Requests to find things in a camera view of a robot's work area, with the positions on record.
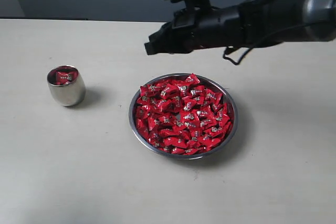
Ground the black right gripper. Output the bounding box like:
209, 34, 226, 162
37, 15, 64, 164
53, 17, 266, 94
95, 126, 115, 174
144, 6, 246, 55

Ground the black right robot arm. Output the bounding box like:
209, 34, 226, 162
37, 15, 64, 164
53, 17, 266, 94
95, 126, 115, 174
144, 0, 335, 59

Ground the round steel bowl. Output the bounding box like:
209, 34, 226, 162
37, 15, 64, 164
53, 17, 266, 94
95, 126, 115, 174
128, 72, 238, 161

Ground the pile of red candies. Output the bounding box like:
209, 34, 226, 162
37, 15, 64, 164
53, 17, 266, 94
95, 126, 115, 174
134, 73, 234, 156

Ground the steel cup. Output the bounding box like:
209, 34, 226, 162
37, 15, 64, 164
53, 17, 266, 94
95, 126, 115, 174
46, 65, 86, 107

